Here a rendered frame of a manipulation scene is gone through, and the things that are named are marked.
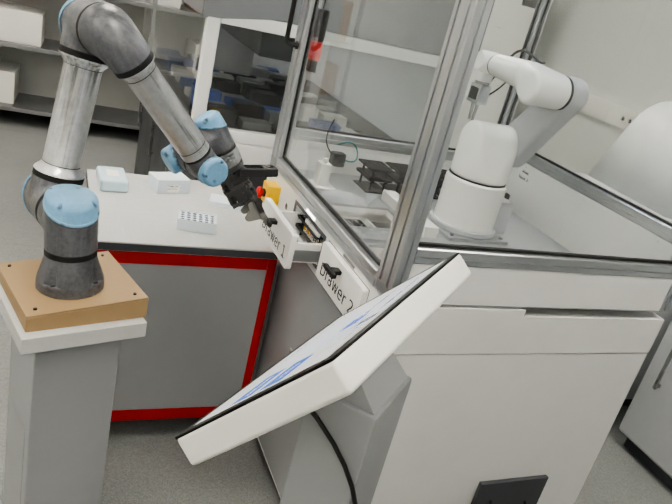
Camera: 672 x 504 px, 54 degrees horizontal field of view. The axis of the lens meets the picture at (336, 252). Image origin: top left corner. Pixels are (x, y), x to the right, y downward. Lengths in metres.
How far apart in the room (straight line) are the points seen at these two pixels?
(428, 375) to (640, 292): 0.67
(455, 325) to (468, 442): 0.43
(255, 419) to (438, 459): 1.15
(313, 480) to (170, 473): 1.27
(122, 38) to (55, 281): 0.56
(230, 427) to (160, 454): 1.51
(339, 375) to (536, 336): 1.14
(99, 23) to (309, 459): 0.97
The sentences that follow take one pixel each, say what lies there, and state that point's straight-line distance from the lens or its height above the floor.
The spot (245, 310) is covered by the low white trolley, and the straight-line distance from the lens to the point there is 2.24.
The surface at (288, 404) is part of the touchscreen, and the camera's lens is 0.85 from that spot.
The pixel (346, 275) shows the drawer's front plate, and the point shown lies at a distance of 1.71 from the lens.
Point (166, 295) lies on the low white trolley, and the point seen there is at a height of 0.58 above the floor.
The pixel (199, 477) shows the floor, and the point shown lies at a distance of 2.37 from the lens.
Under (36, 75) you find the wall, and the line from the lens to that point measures 6.10.
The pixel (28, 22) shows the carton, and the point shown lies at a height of 0.78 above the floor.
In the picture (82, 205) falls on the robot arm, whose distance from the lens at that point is 1.56.
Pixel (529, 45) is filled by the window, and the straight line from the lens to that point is 1.52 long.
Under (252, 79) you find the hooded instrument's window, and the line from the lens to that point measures 2.70.
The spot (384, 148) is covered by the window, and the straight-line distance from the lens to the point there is 1.66.
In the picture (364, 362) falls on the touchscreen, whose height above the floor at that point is 1.18.
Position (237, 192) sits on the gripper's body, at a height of 1.00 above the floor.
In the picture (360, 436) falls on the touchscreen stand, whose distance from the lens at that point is 1.05.
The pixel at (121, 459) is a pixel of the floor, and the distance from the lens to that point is 2.40.
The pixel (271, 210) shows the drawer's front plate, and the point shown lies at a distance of 2.03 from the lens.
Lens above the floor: 1.61
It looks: 22 degrees down
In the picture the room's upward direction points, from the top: 14 degrees clockwise
